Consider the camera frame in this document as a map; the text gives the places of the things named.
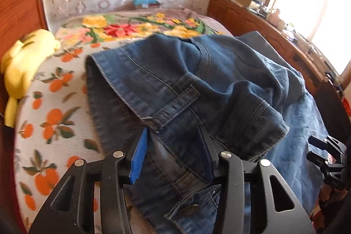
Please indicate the yellow plush toy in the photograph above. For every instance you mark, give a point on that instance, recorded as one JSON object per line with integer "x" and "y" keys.
{"x": 24, "y": 64}

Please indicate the blue bag in box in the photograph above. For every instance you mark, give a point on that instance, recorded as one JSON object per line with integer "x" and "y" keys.
{"x": 145, "y": 2}

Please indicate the pale plastic jug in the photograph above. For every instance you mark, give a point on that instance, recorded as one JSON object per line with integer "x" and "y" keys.
{"x": 275, "y": 14}

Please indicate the pink floral blanket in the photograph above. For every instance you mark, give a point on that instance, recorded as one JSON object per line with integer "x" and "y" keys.
{"x": 120, "y": 28}

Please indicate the long low wooden cabinet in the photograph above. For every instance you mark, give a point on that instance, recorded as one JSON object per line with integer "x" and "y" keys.
{"x": 246, "y": 20}

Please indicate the blue denim pants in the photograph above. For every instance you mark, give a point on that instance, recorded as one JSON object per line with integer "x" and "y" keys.
{"x": 219, "y": 80}

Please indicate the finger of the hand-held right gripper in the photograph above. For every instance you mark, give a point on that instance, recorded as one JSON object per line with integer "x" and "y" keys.
{"x": 326, "y": 166}
{"x": 336, "y": 145}

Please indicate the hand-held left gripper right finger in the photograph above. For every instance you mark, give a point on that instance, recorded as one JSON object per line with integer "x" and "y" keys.
{"x": 207, "y": 153}

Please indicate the orange fruit print bed sheet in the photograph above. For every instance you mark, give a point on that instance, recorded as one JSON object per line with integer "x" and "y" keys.
{"x": 54, "y": 118}

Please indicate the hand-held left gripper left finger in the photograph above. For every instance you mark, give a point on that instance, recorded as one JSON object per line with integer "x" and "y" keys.
{"x": 138, "y": 157}

